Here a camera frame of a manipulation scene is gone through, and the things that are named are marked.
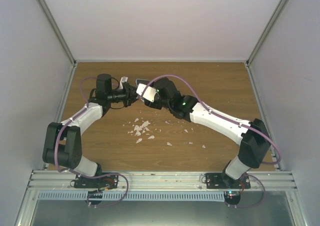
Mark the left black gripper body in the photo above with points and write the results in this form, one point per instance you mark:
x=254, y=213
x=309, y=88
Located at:
x=126, y=92

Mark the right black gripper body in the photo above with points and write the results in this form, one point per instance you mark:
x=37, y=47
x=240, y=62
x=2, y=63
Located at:
x=151, y=105

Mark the light blue phone case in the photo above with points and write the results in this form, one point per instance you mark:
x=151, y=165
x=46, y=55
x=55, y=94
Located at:
x=141, y=81

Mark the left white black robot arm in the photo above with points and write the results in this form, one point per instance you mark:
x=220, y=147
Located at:
x=63, y=140

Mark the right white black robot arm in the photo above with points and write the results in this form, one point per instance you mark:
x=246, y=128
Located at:
x=251, y=136

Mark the white debris pile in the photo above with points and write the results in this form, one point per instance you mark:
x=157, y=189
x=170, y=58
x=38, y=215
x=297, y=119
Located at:
x=141, y=130

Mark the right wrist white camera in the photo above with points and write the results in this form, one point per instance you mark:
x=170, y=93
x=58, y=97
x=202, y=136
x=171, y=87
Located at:
x=146, y=93

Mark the wrist white camera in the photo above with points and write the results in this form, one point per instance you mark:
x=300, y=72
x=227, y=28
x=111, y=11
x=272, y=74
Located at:
x=123, y=80
x=146, y=93

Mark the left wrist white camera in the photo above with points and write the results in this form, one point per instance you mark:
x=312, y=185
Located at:
x=123, y=80

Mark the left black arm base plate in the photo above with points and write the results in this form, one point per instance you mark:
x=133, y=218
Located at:
x=106, y=182

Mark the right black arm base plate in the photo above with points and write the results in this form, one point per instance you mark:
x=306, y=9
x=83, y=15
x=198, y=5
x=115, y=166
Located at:
x=219, y=180

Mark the left aluminium corner post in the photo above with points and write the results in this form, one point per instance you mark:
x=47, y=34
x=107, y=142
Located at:
x=53, y=24

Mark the aluminium corner post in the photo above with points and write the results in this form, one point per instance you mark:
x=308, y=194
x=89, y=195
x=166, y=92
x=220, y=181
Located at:
x=53, y=24
x=266, y=31

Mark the aluminium front rail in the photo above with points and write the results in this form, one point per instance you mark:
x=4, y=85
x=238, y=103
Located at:
x=164, y=180

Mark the grey slotted cable duct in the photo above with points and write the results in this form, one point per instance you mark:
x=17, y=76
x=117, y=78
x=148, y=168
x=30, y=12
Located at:
x=197, y=196

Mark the right aluminium corner post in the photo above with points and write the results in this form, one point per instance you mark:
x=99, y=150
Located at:
x=266, y=31

